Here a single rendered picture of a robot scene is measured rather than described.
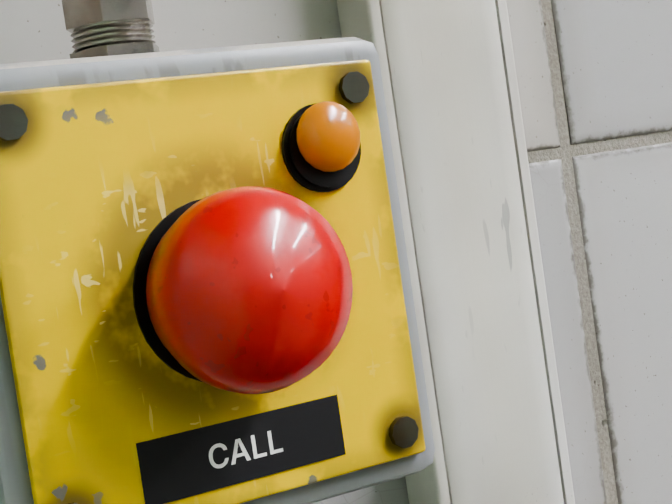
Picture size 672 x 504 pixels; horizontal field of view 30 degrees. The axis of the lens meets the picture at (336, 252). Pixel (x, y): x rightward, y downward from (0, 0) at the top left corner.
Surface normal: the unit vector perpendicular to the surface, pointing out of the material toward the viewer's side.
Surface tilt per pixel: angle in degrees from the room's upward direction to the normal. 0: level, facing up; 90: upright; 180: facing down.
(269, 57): 67
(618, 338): 90
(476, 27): 90
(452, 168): 90
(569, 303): 90
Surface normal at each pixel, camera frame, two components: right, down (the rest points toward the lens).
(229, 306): 0.39, 0.00
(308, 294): 0.60, 0.00
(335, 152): 0.45, 0.25
